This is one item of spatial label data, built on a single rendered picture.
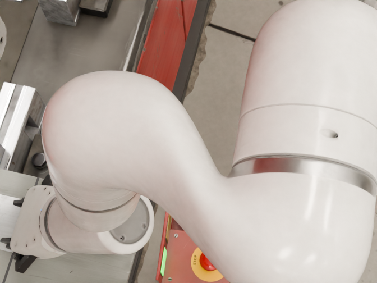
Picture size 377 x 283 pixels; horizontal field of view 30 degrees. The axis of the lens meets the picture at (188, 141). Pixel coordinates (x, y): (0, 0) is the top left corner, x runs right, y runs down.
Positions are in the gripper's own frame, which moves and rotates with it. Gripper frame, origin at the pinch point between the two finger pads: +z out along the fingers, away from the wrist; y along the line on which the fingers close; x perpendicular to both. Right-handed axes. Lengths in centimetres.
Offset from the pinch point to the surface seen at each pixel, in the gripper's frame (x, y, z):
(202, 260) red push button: 34.8, -4.7, -1.5
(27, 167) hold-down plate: 3.3, -11.8, 12.9
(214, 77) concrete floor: 76, -76, 70
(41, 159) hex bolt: 4.1, -13.4, 10.1
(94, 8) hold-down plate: 5.1, -45.1, 11.4
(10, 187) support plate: -1.6, -5.6, 4.5
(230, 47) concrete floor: 78, -88, 68
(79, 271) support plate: 9.7, 4.5, -5.1
